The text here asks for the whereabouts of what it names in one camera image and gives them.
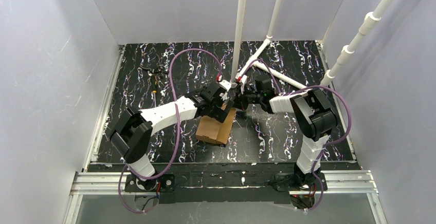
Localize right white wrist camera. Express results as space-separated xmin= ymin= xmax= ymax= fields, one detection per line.
xmin=237 ymin=75 xmax=248 ymax=94

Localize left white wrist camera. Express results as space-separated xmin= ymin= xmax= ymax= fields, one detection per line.
xmin=219 ymin=80 xmax=232 ymax=99

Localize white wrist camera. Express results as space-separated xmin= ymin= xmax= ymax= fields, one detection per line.
xmin=219 ymin=80 xmax=232 ymax=99
xmin=237 ymin=75 xmax=248 ymax=94

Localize brown cardboard box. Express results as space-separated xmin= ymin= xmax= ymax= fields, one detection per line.
xmin=195 ymin=107 xmax=236 ymax=145

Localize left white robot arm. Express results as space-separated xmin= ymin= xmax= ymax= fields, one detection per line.
xmin=108 ymin=80 xmax=233 ymax=181

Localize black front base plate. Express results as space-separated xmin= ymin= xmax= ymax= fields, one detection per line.
xmin=123 ymin=162 xmax=328 ymax=204

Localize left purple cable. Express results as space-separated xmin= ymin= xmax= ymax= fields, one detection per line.
xmin=118 ymin=48 xmax=224 ymax=215

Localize white PVC pipe frame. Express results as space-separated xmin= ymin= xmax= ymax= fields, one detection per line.
xmin=229 ymin=0 xmax=307 ymax=90

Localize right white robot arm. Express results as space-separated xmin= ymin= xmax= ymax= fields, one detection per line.
xmin=234 ymin=79 xmax=339 ymax=185

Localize purple cable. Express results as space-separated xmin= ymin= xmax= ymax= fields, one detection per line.
xmin=118 ymin=48 xmax=224 ymax=215
xmin=240 ymin=58 xmax=352 ymax=212

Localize black pliers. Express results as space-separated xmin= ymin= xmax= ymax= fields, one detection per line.
xmin=139 ymin=64 xmax=169 ymax=80

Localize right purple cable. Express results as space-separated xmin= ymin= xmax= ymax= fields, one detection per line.
xmin=240 ymin=58 xmax=352 ymax=212

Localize yellow black screwdriver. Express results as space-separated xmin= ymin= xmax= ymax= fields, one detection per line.
xmin=152 ymin=78 xmax=158 ymax=107

